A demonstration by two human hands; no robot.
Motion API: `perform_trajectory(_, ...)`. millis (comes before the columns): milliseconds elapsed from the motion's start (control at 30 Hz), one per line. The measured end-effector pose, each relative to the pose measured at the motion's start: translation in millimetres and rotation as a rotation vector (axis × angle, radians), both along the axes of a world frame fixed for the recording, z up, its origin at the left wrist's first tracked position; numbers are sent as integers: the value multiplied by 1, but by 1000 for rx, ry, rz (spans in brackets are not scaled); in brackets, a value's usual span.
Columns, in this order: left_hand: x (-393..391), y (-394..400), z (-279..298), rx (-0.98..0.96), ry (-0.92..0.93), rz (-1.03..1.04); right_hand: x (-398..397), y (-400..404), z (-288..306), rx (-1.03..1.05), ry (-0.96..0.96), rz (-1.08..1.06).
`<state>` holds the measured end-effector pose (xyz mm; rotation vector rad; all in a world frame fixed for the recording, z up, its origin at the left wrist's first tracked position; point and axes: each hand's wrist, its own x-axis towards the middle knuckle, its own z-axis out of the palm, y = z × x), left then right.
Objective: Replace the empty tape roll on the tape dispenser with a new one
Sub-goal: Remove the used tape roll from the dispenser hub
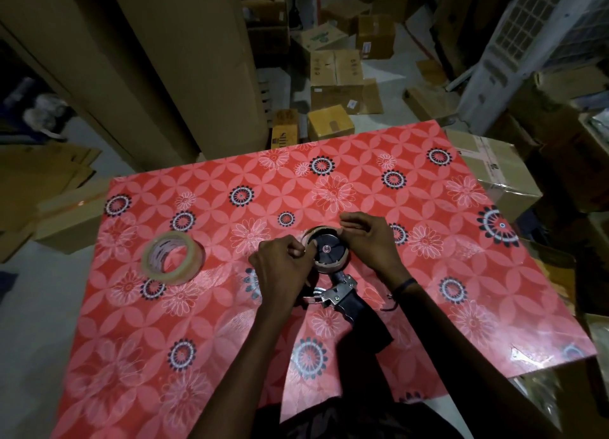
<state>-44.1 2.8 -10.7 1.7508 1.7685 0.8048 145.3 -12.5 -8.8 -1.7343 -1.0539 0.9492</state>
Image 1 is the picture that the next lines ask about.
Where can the person's left hand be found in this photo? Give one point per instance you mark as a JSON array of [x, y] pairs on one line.
[[280, 272]]

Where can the person's right hand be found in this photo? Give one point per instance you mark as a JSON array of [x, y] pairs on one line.
[[376, 246]]

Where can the black metal tape dispenser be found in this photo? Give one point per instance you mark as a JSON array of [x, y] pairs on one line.
[[354, 305]]

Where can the clear tape roll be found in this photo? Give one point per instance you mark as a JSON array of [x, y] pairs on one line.
[[188, 272]]

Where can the person's right forearm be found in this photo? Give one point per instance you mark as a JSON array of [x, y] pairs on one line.
[[452, 358]]

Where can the person's left forearm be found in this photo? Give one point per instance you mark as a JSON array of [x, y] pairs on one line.
[[247, 367]]

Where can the black wristband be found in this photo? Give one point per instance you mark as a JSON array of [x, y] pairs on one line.
[[407, 284]]

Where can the red floral table cover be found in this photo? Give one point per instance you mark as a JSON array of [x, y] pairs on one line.
[[190, 334]]

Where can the taped plastic-wrapped cardboard box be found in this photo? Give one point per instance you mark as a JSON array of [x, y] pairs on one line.
[[504, 172]]

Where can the dark patterned shirt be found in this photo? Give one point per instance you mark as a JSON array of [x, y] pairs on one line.
[[357, 424]]

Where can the pile of cardboard boxes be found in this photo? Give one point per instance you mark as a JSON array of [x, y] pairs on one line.
[[335, 68]]

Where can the brown cardboard box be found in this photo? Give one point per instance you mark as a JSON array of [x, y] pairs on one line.
[[71, 220]]

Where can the clear plastic wrapped bundle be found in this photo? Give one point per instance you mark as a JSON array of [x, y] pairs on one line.
[[537, 391]]

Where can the white air cooler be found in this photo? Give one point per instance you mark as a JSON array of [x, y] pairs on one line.
[[504, 68]]

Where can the tall brown cardboard carton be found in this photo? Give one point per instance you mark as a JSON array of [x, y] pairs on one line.
[[71, 49], [200, 49]]

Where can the large dark printed carton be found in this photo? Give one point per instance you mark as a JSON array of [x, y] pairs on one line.
[[466, 25]]

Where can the flattened cardboard sheets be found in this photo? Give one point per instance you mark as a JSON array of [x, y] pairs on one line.
[[38, 182]]

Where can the dark blue metal beam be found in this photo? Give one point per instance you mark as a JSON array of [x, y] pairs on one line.
[[5, 284]]

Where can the white crumpled plastic bag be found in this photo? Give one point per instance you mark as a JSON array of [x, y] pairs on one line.
[[45, 115]]

